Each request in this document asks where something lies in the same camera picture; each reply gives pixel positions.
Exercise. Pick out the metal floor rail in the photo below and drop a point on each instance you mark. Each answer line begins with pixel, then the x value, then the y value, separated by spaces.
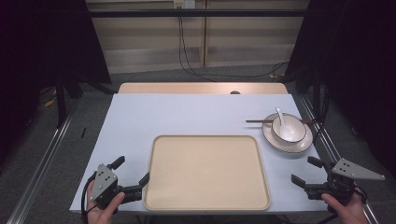
pixel 327 140
pixel 40 168

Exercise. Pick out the black metal stand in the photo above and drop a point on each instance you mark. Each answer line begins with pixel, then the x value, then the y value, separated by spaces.
pixel 60 102

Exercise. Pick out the beige rectangular tray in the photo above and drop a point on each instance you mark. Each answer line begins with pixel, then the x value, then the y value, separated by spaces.
pixel 207 174

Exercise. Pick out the white ceramic spoon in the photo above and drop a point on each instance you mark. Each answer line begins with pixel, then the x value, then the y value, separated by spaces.
pixel 281 119

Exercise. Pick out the white table mat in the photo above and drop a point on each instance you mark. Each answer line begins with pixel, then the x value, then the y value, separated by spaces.
pixel 186 115

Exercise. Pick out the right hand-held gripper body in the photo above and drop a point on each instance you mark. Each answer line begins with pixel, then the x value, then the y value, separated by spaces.
pixel 341 183

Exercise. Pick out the small black floor object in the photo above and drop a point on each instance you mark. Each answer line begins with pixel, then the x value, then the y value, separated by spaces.
pixel 83 132

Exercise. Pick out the person's left hand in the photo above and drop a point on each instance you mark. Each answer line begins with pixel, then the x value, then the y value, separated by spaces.
pixel 99 216

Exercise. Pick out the wooden table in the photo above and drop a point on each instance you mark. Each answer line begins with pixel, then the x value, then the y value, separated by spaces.
pixel 186 88

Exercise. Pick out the black curtain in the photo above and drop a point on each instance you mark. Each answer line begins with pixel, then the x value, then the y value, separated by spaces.
pixel 358 46
pixel 46 40

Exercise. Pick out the white bowl with dark rim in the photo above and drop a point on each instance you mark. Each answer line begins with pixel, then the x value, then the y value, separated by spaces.
pixel 291 132

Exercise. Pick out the brown chopstick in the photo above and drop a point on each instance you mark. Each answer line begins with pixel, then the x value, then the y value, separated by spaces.
pixel 257 120

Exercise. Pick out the person's right hand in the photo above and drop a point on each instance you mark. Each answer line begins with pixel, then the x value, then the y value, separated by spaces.
pixel 351 214

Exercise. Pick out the white wall socket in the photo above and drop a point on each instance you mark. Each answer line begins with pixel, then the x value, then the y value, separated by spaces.
pixel 184 3

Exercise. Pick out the white plate with dark rim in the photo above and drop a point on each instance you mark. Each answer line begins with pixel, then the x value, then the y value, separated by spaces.
pixel 288 147

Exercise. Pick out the black horizontal bar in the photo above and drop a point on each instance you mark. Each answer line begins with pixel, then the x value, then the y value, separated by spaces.
pixel 186 13

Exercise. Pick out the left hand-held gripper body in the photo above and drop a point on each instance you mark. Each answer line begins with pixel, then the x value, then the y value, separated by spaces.
pixel 104 183

